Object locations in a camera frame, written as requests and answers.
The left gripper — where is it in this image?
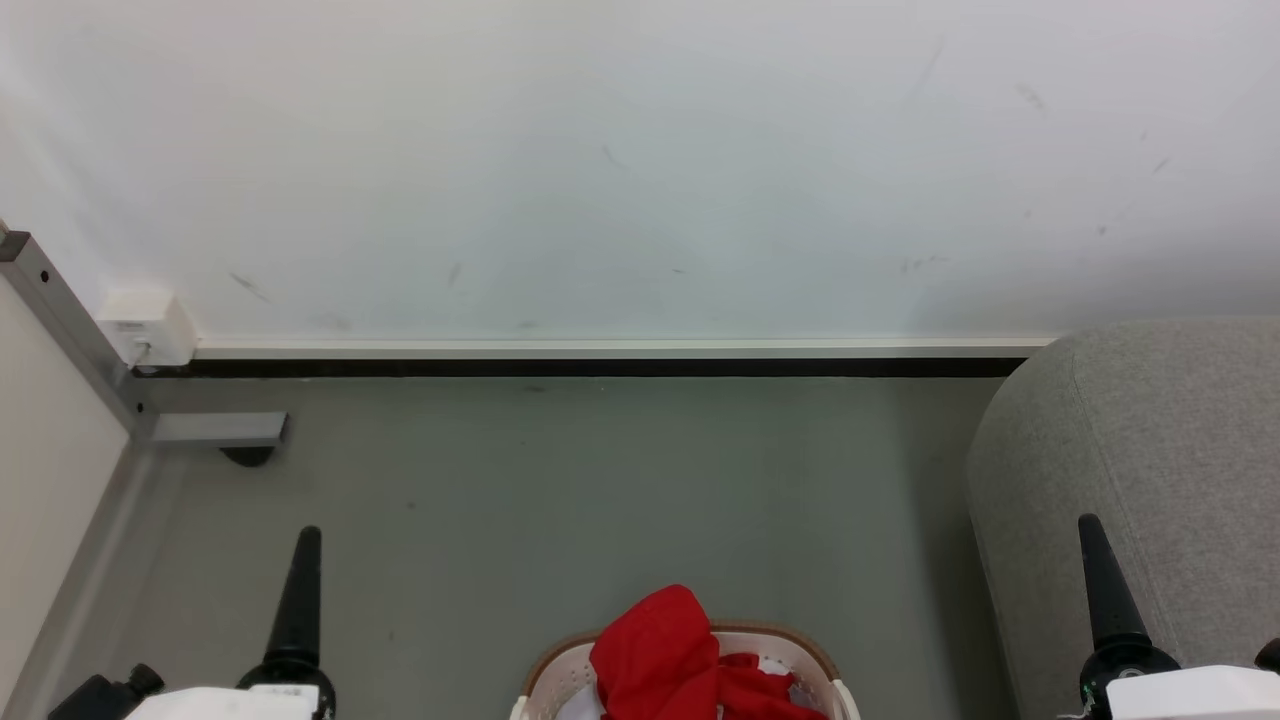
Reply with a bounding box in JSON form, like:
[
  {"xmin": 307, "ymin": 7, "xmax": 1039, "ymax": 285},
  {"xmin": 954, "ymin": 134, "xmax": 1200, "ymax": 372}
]
[{"xmin": 48, "ymin": 526, "xmax": 336, "ymax": 720}]

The white wall cable trunking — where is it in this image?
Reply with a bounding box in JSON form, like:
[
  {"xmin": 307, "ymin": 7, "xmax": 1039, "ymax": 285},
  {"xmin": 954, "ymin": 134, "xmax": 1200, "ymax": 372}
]
[{"xmin": 194, "ymin": 338, "xmax": 1057, "ymax": 360}]

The white laundry basket brown rim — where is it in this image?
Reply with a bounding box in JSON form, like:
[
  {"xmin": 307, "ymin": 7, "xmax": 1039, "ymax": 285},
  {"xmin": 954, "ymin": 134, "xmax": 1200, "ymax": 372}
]
[{"xmin": 510, "ymin": 620, "xmax": 861, "ymax": 720}]

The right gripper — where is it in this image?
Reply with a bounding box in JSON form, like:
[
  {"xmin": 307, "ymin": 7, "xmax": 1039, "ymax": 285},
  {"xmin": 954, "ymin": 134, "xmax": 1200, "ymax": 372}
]
[{"xmin": 1077, "ymin": 514, "xmax": 1280, "ymax": 720}]

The red cloth garment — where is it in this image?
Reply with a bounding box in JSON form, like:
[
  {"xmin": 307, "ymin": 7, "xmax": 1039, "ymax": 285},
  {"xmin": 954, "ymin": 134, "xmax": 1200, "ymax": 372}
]
[{"xmin": 589, "ymin": 585, "xmax": 831, "ymax": 720}]

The grey fabric sofa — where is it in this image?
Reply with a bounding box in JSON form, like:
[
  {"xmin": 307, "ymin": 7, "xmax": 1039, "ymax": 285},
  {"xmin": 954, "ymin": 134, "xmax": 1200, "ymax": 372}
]
[{"xmin": 965, "ymin": 320, "xmax": 1280, "ymax": 720}]

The grey metal partition frame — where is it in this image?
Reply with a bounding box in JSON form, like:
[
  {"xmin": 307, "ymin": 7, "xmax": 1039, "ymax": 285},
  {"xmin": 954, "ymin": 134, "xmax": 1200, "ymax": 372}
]
[{"xmin": 0, "ymin": 230, "xmax": 291, "ymax": 720}]

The white wall junction box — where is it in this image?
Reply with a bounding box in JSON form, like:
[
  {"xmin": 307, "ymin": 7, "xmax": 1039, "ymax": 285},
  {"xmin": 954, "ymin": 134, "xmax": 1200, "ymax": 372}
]
[{"xmin": 98, "ymin": 288, "xmax": 198, "ymax": 369}]

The cream partition panel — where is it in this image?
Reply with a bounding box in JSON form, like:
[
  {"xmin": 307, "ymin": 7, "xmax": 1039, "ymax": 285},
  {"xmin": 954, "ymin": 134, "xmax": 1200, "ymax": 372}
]
[{"xmin": 0, "ymin": 280, "xmax": 133, "ymax": 701}]

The white cloth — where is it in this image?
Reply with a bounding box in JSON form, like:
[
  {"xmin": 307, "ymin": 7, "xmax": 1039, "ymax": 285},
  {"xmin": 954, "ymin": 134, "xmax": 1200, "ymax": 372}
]
[{"xmin": 555, "ymin": 655, "xmax": 826, "ymax": 720}]

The black baseboard strip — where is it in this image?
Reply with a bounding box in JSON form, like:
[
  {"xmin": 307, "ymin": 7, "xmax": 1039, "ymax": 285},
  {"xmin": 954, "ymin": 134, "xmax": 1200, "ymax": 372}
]
[{"xmin": 134, "ymin": 357, "xmax": 1031, "ymax": 379}]

